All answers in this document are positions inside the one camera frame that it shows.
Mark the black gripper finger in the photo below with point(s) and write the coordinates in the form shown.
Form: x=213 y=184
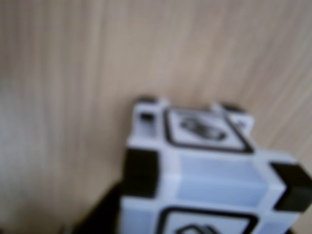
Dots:
x=97 y=214

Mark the white cube lightning symbol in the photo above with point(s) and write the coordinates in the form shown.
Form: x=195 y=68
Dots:
x=207 y=185

